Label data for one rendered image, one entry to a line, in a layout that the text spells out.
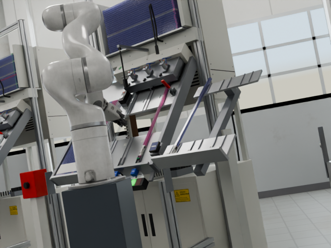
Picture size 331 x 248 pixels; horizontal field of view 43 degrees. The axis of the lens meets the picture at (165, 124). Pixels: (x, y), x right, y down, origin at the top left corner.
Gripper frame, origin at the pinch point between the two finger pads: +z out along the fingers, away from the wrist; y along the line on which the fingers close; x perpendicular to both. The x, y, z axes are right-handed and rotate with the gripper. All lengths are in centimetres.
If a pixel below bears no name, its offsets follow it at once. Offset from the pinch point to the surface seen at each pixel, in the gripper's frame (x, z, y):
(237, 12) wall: -278, 182, 60
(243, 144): -21, 72, -31
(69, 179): 31.0, -2.5, 23.9
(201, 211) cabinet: 36, 37, -32
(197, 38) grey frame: -47, 3, -36
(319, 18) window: -275, 230, -22
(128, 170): 31.0, -2.9, -16.6
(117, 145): 14.5, -1.0, -3.0
